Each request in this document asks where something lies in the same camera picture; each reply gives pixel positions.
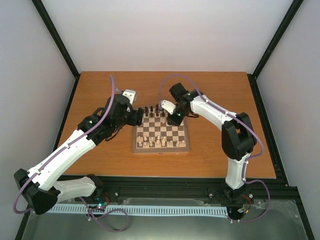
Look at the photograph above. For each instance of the dark chess pieces row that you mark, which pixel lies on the dark chess pieces row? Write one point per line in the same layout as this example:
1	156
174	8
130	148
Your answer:
153	111

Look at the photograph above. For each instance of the right controller wiring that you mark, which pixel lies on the right controller wiring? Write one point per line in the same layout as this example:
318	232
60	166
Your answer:
246	206

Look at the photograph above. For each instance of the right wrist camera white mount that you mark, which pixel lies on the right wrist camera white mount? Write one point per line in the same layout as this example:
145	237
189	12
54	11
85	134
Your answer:
167	106

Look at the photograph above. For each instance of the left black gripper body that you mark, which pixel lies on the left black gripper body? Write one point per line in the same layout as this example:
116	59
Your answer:
136	120

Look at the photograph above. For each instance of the black aluminium frame rail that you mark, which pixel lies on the black aluminium frame rail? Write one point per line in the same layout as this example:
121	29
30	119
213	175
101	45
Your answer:
209	190

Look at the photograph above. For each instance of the pile of white chess pieces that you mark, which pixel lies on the pile of white chess pieces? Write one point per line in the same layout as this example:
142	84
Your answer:
160	141

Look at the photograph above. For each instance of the light blue cable duct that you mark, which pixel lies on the light blue cable duct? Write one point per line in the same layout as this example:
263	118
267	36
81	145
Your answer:
144	210

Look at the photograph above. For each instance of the wooden folding chess board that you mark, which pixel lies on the wooden folding chess board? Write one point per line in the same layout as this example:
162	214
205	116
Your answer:
162	135

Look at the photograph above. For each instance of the left controller circuit board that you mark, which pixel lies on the left controller circuit board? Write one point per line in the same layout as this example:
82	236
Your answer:
102	203

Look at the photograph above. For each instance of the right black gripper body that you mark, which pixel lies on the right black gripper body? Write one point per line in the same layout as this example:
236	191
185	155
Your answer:
178	120

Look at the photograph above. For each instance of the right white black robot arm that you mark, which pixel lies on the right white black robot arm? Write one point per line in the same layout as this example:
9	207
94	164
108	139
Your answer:
237	135

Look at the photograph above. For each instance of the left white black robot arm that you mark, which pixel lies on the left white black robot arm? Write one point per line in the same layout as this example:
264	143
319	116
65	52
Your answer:
40	186

